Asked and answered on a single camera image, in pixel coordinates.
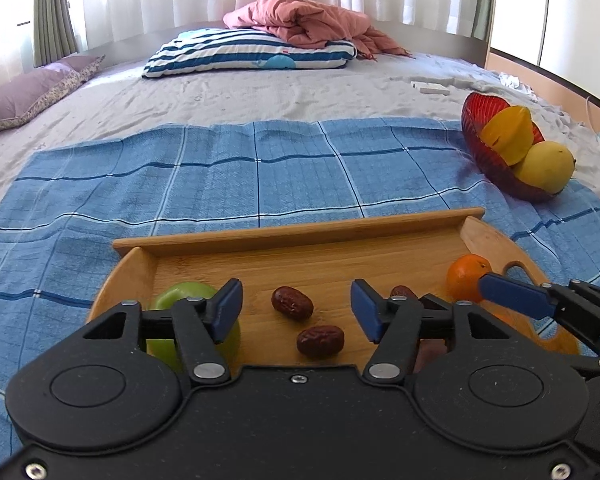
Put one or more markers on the purple pillow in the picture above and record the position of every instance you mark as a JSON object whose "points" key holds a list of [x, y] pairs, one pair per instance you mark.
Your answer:
{"points": [[28, 95]]}

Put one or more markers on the small mandarin orange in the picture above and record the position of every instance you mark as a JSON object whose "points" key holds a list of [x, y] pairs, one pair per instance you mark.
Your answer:
{"points": [[462, 278]]}

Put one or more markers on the large green apple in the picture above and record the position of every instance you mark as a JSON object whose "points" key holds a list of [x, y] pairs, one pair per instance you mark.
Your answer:
{"points": [[202, 317]]}

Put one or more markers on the blue striped pillow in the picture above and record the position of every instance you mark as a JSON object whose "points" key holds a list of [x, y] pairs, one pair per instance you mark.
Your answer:
{"points": [[207, 49]]}

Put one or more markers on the wooden serving tray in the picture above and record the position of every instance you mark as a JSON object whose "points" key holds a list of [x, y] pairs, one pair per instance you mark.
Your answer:
{"points": [[321, 260]]}

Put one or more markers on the grey bed sheet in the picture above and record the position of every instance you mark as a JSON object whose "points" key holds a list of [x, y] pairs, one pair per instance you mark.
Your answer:
{"points": [[119, 102]]}

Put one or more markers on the large orange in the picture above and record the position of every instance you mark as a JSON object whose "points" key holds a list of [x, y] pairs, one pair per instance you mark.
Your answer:
{"points": [[519, 322]]}

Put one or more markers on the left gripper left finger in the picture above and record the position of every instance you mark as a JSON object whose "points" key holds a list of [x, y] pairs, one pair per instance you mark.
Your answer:
{"points": [[99, 388]]}

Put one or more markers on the white crumpled cloth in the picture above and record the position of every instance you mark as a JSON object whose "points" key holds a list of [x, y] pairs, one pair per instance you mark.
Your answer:
{"points": [[515, 83]]}

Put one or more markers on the blue plaid cloth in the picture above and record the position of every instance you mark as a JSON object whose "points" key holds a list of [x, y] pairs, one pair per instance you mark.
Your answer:
{"points": [[63, 211]]}

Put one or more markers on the white box on bed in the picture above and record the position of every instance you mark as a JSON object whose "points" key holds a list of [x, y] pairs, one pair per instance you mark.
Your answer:
{"points": [[433, 88]]}

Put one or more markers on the yellow mango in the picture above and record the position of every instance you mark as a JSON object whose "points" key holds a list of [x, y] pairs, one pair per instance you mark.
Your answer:
{"points": [[548, 165]]}

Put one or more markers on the pink blanket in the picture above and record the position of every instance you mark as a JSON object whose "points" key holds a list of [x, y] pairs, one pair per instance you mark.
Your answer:
{"points": [[310, 24]]}

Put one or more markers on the green drape curtain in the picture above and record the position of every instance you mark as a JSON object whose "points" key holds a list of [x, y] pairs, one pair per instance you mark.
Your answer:
{"points": [[53, 35]]}

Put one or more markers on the dark purple round fruit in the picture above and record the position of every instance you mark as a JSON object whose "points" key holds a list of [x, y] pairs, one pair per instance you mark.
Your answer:
{"points": [[428, 351]]}

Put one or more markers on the red jujube date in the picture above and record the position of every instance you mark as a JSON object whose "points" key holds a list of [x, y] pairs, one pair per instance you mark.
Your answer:
{"points": [[292, 303], [320, 342], [403, 291]]}

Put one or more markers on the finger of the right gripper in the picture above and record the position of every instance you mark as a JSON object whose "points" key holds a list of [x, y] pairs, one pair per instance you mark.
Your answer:
{"points": [[575, 307]]}

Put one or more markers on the red glass fruit bowl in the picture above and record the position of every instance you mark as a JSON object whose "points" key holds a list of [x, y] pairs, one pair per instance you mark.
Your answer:
{"points": [[478, 110]]}

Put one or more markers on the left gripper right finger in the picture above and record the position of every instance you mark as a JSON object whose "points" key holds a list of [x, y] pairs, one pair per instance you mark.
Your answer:
{"points": [[495, 389]]}

